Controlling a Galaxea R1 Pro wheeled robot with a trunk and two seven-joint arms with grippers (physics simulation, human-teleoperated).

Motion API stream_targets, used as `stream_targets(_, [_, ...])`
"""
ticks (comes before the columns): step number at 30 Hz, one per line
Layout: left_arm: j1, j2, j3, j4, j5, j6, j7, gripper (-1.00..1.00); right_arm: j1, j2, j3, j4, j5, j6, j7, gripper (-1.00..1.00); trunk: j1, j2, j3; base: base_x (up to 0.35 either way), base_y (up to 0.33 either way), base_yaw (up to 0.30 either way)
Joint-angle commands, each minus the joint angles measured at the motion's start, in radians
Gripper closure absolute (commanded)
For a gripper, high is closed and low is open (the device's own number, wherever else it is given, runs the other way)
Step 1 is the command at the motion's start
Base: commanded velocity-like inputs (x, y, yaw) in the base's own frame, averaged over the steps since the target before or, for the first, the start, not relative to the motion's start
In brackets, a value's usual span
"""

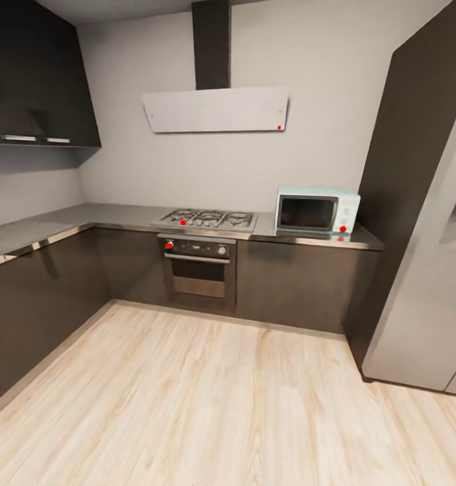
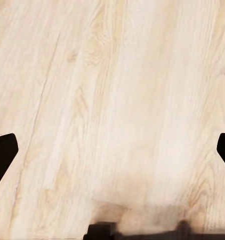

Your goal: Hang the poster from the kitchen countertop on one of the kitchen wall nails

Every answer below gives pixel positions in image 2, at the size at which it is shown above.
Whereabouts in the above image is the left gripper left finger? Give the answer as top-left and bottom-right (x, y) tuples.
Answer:
(0, 133), (19, 181)

